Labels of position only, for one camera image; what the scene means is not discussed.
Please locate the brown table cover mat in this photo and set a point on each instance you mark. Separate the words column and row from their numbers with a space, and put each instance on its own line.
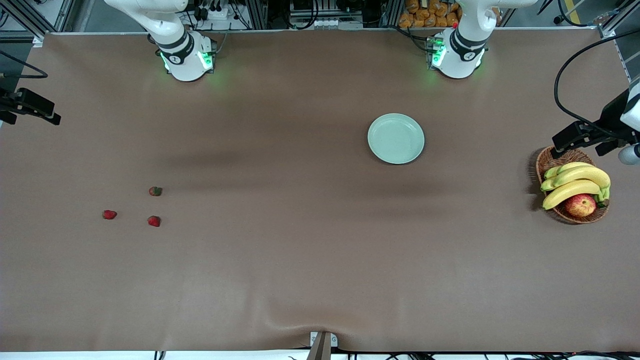
column 300, row 250

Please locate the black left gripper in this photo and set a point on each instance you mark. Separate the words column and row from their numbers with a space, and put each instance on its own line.
column 610, row 120

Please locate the light green round plate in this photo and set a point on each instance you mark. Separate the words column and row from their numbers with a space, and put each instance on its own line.
column 396, row 139

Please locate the brown wicker basket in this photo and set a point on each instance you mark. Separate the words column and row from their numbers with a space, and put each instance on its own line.
column 555, row 159

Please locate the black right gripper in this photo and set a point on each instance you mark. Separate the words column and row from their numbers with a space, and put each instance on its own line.
column 6, row 101

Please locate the aluminium frame post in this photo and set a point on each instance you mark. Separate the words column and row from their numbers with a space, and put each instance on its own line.
column 391, row 12
column 256, row 12

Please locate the white power strip with plugs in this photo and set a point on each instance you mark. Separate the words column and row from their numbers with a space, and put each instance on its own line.
column 220, row 14

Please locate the metal bracket with post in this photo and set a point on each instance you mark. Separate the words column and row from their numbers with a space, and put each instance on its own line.
column 322, row 347

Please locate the pile of orange items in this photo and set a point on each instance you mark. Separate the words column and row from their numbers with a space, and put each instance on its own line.
column 425, row 15

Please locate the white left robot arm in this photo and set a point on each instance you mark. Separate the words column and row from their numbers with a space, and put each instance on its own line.
column 457, row 55

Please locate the yellow banana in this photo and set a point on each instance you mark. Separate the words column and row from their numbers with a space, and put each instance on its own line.
column 570, row 190
column 585, row 174
column 572, row 166

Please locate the red yellow apple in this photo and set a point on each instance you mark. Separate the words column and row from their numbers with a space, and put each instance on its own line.
column 580, row 206

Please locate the aluminium frame rail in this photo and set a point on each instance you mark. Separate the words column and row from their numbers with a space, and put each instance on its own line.
column 607, row 31
column 64, row 15

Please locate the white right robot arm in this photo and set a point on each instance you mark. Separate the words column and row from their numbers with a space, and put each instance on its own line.
column 185, row 60

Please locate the red strawberry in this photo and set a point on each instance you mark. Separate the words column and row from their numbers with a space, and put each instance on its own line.
column 154, row 221
column 109, row 214
column 155, row 191

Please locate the white terminal block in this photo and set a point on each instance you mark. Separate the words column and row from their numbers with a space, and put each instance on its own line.
column 325, row 23

